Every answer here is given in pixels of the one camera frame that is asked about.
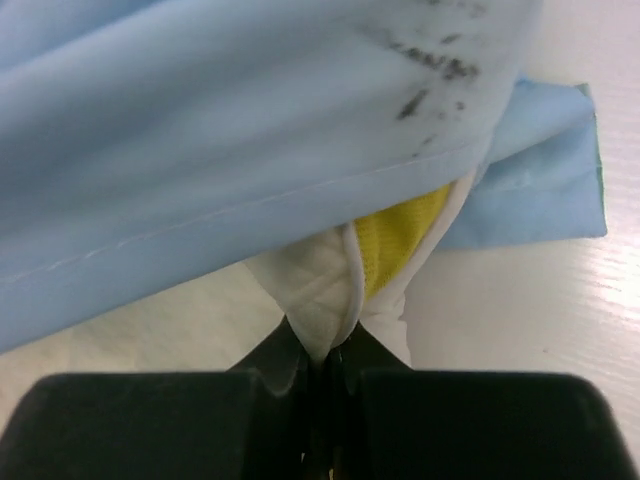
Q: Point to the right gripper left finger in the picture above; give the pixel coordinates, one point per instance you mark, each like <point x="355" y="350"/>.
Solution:
<point x="247" y="422"/>

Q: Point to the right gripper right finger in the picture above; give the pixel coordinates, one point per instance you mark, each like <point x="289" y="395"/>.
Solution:
<point x="394" y="422"/>

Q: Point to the cream yellow pillow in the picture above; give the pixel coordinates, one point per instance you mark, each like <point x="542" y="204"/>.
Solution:
<point x="324" y="285"/>

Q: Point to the blue green pillowcase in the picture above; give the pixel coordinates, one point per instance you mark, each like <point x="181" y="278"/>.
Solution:
<point x="146" y="143"/>

